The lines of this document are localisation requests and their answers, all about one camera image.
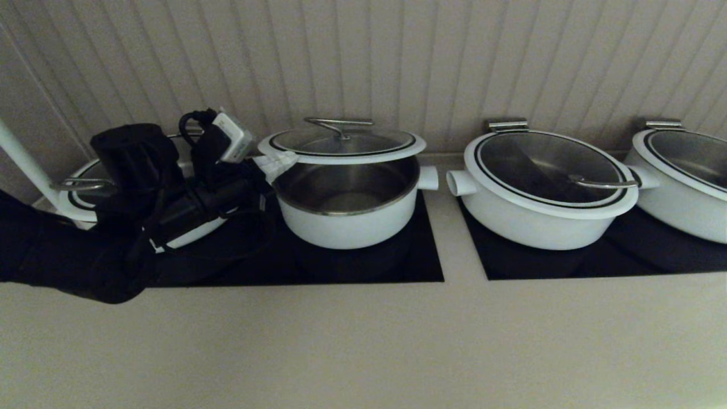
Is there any glass lid with white rim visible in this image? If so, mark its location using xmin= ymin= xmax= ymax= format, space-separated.
xmin=258 ymin=117 xmax=427 ymax=166
xmin=632 ymin=130 xmax=727 ymax=201

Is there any far left white pot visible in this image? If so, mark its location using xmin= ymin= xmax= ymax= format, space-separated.
xmin=50 ymin=133 xmax=239 ymax=223

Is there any black glass cooktop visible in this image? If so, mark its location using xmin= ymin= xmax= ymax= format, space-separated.
xmin=148 ymin=190 xmax=445 ymax=287
xmin=457 ymin=199 xmax=727 ymax=281

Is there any white slanted pole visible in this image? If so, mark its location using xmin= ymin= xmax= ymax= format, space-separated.
xmin=0 ymin=118 xmax=62 ymax=211

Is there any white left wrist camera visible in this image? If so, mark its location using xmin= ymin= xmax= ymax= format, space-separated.
xmin=213 ymin=112 xmax=256 ymax=164

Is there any black left gripper cable loop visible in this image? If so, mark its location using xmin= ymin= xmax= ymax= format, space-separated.
xmin=170 ymin=210 xmax=279 ymax=265

